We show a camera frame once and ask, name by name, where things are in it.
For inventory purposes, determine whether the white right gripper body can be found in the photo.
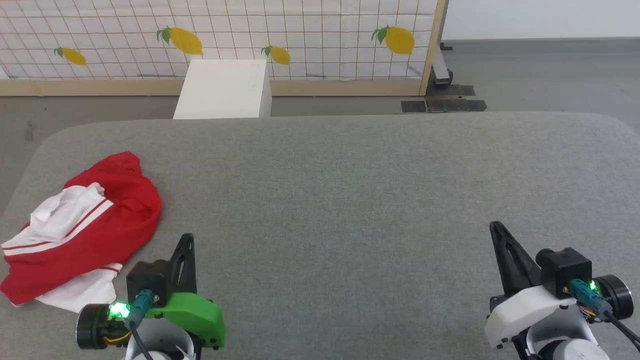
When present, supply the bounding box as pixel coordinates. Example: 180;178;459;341
484;284;577;350

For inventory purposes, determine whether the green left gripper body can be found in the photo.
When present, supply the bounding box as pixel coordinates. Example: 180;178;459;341
144;292;227;350

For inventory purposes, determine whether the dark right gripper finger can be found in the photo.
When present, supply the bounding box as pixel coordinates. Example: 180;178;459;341
489;220;542;297

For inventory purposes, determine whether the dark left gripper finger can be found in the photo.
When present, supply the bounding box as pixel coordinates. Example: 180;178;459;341
169;233;196;297

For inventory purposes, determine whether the red and white sports garment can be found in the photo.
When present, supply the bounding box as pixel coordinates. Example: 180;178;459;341
0;151;163;314

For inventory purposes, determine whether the grey fabric sofa seat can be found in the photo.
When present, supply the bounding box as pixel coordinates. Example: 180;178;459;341
0;111;640;360

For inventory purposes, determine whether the large black floor tape patch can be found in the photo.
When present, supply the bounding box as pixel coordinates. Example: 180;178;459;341
425;84;488;113

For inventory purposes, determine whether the white rectangular box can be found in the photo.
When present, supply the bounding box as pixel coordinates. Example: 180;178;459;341
172;59;273;120

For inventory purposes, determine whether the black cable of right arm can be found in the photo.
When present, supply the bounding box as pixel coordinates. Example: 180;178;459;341
569;278;640;352

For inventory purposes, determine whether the lemon print partition wooden frame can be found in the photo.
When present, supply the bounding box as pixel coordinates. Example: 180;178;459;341
0;0;448;97

